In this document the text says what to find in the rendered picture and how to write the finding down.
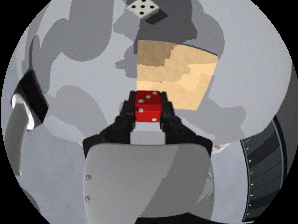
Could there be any white die with black pips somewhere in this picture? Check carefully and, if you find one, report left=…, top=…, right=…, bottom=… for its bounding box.
left=127, top=0, right=160, bottom=21

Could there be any red die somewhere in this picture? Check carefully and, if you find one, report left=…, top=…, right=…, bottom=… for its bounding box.
left=134, top=90, right=162, bottom=122

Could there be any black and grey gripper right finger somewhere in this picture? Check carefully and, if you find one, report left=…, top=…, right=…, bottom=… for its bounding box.
left=159, top=91, right=213, bottom=158

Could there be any tan mat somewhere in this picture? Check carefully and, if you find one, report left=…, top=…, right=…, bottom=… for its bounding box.
left=137, top=40, right=218, bottom=110

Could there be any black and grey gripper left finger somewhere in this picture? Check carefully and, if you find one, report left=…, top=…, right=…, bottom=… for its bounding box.
left=82, top=91, right=136, bottom=159

